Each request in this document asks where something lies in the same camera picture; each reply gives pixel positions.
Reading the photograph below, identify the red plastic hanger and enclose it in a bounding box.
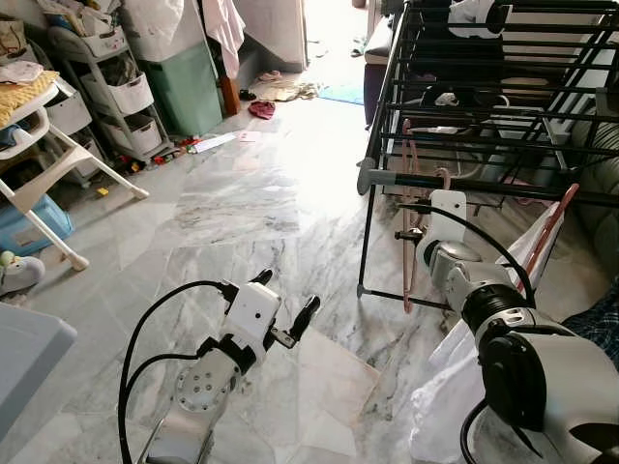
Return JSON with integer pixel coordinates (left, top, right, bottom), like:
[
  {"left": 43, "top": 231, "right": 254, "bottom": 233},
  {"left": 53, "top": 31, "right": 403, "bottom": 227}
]
[{"left": 522, "top": 182, "right": 581, "bottom": 283}]

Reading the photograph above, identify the black metal drying rack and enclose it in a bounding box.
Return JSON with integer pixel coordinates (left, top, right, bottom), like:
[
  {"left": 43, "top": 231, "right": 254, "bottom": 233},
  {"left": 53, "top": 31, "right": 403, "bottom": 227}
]
[{"left": 356, "top": 0, "right": 619, "bottom": 312}]

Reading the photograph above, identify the white paper sheet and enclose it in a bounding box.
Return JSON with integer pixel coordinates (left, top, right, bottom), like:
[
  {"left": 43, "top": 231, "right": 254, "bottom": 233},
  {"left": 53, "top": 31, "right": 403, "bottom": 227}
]
[{"left": 189, "top": 132, "right": 239, "bottom": 155}]

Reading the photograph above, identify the white shirt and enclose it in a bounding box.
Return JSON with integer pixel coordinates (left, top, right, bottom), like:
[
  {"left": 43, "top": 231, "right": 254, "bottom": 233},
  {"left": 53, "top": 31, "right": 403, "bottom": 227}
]
[{"left": 409, "top": 198, "right": 570, "bottom": 464}]

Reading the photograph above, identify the blue floor mat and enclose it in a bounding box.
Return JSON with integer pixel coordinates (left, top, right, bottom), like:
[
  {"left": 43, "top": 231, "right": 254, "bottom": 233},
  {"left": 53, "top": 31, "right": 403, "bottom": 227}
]
[{"left": 319, "top": 85, "right": 367, "bottom": 105}]

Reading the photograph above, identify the red slipper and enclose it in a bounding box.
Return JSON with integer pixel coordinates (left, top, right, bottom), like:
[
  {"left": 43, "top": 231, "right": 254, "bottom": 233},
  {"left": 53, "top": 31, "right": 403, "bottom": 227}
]
[{"left": 247, "top": 100, "right": 278, "bottom": 121}]

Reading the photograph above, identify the dark grey sofa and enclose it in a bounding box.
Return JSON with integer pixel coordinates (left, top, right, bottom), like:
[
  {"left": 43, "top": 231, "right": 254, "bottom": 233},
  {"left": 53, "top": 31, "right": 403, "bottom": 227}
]
[{"left": 580, "top": 145, "right": 619, "bottom": 283}]

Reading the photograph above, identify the blue plaid shirt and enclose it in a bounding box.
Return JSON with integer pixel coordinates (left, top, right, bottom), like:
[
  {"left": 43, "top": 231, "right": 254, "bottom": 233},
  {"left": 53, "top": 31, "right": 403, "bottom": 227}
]
[{"left": 561, "top": 285, "right": 619, "bottom": 364}]

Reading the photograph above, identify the white baby high chair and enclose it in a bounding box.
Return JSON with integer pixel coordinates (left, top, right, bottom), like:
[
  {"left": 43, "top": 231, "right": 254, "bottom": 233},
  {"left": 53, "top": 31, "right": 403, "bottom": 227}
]
[{"left": 0, "top": 72, "right": 151, "bottom": 272}]

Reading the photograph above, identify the green storage bin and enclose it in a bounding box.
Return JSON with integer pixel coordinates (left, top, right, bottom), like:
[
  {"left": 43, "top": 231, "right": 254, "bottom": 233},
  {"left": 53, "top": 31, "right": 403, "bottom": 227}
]
[{"left": 140, "top": 39, "right": 226, "bottom": 137}]

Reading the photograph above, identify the grey drawer trolley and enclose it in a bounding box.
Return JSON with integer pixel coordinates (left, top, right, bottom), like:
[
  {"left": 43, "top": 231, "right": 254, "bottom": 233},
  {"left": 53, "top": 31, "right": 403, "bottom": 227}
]
[{"left": 48, "top": 10, "right": 177, "bottom": 167}]

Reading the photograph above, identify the light blue box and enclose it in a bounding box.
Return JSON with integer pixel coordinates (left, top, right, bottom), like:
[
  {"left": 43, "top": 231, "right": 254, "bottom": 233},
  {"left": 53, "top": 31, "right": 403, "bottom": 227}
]
[{"left": 0, "top": 193, "right": 74, "bottom": 258}]

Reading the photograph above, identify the grey folding table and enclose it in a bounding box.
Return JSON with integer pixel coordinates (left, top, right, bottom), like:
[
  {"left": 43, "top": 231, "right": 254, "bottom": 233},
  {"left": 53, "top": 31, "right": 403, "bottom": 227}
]
[{"left": 0, "top": 302, "right": 78, "bottom": 442}]

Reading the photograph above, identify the pink white garment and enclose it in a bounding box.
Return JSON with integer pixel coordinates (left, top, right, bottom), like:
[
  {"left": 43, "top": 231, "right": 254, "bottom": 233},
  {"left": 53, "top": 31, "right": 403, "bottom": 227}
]
[{"left": 198, "top": 0, "right": 248, "bottom": 80}]

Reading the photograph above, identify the white bag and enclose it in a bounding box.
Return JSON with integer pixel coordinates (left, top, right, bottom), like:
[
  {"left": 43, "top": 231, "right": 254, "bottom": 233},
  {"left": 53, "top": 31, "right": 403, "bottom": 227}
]
[{"left": 121, "top": 0, "right": 209, "bottom": 64}]

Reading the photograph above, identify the yellow quilted cushion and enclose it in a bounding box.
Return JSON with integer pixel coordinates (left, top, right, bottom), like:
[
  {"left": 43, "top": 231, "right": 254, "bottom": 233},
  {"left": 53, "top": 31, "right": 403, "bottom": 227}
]
[{"left": 0, "top": 70, "right": 62, "bottom": 129}]

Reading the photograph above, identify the small white cloth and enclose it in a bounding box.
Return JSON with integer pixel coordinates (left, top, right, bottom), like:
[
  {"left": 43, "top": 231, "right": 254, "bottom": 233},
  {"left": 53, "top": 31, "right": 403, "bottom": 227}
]
[{"left": 0, "top": 60, "right": 45, "bottom": 86}]

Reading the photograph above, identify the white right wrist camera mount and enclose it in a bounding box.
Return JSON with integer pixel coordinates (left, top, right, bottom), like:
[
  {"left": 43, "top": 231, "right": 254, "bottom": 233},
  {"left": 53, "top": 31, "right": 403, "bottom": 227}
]
[{"left": 426, "top": 189, "right": 469, "bottom": 248}]

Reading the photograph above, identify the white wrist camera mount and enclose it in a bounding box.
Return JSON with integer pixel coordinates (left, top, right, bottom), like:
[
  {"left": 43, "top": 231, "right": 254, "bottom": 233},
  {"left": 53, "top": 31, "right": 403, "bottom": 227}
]
[
  {"left": 224, "top": 282, "right": 282, "bottom": 350},
  {"left": 426, "top": 189, "right": 469, "bottom": 248}
]

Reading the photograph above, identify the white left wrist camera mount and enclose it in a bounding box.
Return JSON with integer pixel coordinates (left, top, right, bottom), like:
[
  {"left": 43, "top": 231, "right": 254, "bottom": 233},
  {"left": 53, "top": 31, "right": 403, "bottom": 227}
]
[{"left": 224, "top": 282, "right": 282, "bottom": 350}]

